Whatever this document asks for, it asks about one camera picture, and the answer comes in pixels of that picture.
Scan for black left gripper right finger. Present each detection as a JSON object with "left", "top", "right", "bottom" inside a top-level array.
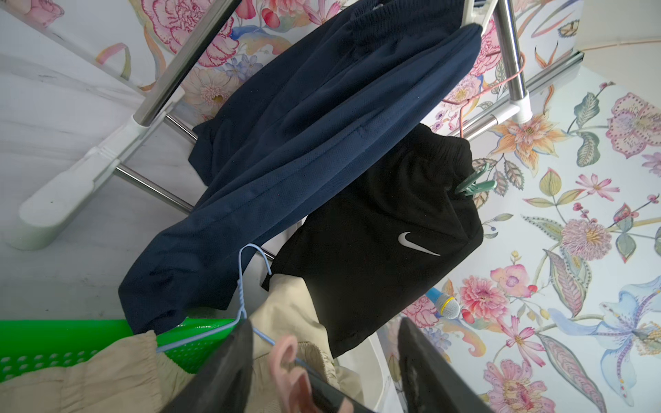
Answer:
[{"left": 398, "top": 318, "right": 491, "bottom": 413}]

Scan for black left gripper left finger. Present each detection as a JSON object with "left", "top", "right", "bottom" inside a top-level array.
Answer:
[{"left": 163, "top": 320, "right": 253, "bottom": 413}]

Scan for light blue hanger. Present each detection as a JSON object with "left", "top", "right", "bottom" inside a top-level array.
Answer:
[{"left": 157, "top": 264, "right": 331, "bottom": 373}]

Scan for beige shorts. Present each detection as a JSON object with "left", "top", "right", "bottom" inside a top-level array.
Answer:
[{"left": 1, "top": 274, "right": 364, "bottom": 412}]

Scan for navy blue shorts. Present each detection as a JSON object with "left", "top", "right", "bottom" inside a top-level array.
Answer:
[{"left": 118, "top": 1, "right": 482, "bottom": 334}]

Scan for black shorts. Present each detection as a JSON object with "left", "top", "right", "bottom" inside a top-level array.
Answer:
[{"left": 272, "top": 125, "right": 484, "bottom": 356}]

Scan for pink hanger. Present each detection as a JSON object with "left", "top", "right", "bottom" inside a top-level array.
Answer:
[{"left": 442, "top": 53, "right": 526, "bottom": 139}]

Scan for blue toy microphone on stand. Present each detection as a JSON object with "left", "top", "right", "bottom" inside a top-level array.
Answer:
[{"left": 425, "top": 288, "right": 461, "bottom": 319}]

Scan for mint green clothespin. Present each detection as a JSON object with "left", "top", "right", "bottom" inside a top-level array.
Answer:
[{"left": 454, "top": 165, "right": 497, "bottom": 197}]

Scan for green plastic basket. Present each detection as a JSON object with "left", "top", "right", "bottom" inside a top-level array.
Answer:
[{"left": 1, "top": 318, "right": 237, "bottom": 382}]

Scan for steel clothes rack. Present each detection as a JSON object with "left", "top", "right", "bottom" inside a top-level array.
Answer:
[{"left": 4, "top": 0, "right": 533, "bottom": 259}]

